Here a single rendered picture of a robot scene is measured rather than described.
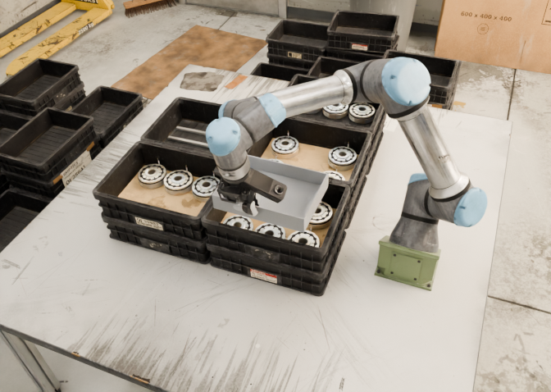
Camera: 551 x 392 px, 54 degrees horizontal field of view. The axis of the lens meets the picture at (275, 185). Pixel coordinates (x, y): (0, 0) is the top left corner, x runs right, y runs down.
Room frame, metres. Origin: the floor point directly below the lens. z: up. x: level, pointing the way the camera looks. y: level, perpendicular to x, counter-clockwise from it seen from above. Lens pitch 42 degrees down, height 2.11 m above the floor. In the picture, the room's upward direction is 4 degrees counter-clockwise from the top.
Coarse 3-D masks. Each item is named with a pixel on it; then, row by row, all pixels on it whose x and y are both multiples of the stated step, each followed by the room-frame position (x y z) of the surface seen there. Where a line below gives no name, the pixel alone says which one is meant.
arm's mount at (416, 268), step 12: (384, 240) 1.10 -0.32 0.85; (384, 252) 1.08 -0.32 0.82; (396, 252) 1.06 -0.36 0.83; (408, 252) 1.04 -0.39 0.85; (420, 252) 1.03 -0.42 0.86; (384, 264) 1.07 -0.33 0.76; (396, 264) 1.06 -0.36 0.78; (408, 264) 1.04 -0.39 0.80; (420, 264) 1.03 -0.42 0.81; (432, 264) 1.01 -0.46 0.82; (384, 276) 1.07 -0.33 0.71; (396, 276) 1.06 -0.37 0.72; (408, 276) 1.04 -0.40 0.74; (420, 276) 1.03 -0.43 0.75; (432, 276) 1.01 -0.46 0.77
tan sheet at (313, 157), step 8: (304, 144) 1.62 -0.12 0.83; (264, 152) 1.59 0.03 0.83; (304, 152) 1.57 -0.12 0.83; (312, 152) 1.57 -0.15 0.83; (320, 152) 1.57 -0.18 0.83; (328, 152) 1.57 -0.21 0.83; (280, 160) 1.54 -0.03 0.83; (288, 160) 1.53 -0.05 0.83; (296, 160) 1.53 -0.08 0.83; (304, 160) 1.53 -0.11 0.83; (312, 160) 1.52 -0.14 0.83; (320, 160) 1.52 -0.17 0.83; (312, 168) 1.48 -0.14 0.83; (320, 168) 1.48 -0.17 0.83; (328, 168) 1.47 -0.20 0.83; (352, 168) 1.46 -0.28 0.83; (344, 176) 1.42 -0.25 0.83
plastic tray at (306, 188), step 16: (256, 160) 1.24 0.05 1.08; (272, 176) 1.20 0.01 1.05; (288, 176) 1.19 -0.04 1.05; (304, 176) 1.17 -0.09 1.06; (320, 176) 1.15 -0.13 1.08; (288, 192) 1.13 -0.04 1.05; (304, 192) 1.12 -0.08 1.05; (320, 192) 1.08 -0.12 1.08; (224, 208) 1.07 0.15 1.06; (272, 208) 1.06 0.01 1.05; (288, 208) 1.06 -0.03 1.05; (304, 208) 1.05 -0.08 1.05; (272, 224) 1.00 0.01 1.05; (288, 224) 0.98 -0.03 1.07; (304, 224) 0.97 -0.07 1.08
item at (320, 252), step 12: (348, 192) 1.24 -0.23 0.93; (204, 216) 1.17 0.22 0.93; (336, 216) 1.14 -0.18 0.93; (216, 228) 1.13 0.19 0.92; (228, 228) 1.11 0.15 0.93; (240, 228) 1.11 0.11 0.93; (264, 240) 1.07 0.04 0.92; (276, 240) 1.05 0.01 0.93; (288, 240) 1.05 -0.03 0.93; (324, 240) 1.04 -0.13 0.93; (300, 252) 1.02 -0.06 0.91; (312, 252) 1.01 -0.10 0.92; (324, 252) 1.00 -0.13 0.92
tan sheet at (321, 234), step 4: (332, 208) 1.27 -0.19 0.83; (228, 212) 1.28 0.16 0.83; (228, 216) 1.26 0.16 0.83; (224, 220) 1.24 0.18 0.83; (252, 220) 1.24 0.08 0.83; (256, 220) 1.24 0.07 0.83; (256, 224) 1.22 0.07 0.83; (260, 224) 1.22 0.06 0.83; (284, 228) 1.19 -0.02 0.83; (308, 228) 1.18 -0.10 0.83; (324, 228) 1.18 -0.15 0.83; (328, 228) 1.18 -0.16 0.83; (288, 232) 1.17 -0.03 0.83; (292, 232) 1.17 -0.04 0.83; (316, 232) 1.16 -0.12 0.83; (320, 232) 1.16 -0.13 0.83; (324, 232) 1.16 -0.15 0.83; (288, 236) 1.15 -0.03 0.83; (320, 236) 1.15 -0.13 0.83; (324, 236) 1.15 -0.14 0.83; (320, 240) 1.13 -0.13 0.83; (320, 244) 1.11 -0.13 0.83
